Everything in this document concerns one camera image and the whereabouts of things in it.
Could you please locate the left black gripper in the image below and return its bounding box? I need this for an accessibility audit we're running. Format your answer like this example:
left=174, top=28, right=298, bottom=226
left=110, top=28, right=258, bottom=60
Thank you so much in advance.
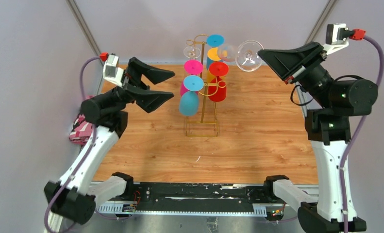
left=107, top=58, right=175, bottom=112

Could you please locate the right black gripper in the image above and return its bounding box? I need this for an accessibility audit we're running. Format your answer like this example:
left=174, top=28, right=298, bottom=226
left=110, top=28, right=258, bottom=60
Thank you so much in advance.
left=258, top=41, right=336, bottom=110

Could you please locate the clear wine glass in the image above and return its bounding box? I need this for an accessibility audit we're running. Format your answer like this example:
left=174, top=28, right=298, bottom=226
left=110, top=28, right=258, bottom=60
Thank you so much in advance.
left=183, top=46, right=201, bottom=59
left=217, top=40, right=265, bottom=72

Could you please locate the light blue wine glass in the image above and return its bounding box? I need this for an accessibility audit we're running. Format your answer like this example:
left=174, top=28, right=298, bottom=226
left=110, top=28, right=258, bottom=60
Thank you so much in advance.
left=179, top=75, right=204, bottom=117

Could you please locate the pink wine glass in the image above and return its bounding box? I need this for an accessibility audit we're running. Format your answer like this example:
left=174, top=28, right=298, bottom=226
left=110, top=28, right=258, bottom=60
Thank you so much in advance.
left=180, top=60, right=204, bottom=96

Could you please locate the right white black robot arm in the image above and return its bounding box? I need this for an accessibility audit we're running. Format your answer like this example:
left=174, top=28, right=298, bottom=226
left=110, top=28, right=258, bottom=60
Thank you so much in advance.
left=258, top=40, right=378, bottom=233

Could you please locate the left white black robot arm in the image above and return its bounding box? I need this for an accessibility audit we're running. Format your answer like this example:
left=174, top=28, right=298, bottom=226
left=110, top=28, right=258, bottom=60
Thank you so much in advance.
left=44, top=53, right=175, bottom=225

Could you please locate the red wine glass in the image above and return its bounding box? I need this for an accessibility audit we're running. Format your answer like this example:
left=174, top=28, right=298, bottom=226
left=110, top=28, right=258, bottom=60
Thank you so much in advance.
left=208, top=62, right=229, bottom=102

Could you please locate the yellow wine glass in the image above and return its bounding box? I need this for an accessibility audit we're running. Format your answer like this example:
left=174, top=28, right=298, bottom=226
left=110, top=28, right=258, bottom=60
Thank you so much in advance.
left=206, top=47, right=229, bottom=83

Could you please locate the back blue wine glass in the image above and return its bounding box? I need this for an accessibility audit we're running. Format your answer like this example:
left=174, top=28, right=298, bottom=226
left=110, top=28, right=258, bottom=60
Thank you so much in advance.
left=206, top=34, right=224, bottom=70

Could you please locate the pink camouflage cloth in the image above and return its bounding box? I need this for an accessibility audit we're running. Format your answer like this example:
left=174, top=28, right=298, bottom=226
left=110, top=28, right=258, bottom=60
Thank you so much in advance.
left=68, top=109, right=94, bottom=146

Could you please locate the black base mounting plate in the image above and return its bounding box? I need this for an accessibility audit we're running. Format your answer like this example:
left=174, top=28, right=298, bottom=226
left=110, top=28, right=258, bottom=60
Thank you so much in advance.
left=134, top=182, right=284, bottom=215

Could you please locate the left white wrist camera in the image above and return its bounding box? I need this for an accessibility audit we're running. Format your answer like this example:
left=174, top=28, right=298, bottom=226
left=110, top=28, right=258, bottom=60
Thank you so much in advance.
left=102, top=53, right=124, bottom=87

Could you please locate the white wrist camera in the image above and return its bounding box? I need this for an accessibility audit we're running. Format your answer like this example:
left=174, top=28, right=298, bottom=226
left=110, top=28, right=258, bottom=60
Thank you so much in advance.
left=323, top=23, right=352, bottom=55
left=102, top=53, right=124, bottom=87

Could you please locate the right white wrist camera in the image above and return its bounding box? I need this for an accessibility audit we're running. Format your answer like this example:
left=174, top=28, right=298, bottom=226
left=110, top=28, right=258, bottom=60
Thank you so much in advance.
left=323, top=23, right=352, bottom=55

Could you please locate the gold wire glass rack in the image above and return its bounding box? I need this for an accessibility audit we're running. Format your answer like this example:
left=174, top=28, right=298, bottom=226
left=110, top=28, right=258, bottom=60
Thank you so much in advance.
left=185, top=34, right=220, bottom=137

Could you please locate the aluminium frame rail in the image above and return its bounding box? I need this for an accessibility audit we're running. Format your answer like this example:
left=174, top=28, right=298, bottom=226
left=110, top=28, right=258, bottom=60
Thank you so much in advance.
left=45, top=180, right=353, bottom=233

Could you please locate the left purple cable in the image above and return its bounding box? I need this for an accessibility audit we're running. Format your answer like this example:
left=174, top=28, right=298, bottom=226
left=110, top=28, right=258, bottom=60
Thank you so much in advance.
left=43, top=52, right=110, bottom=233

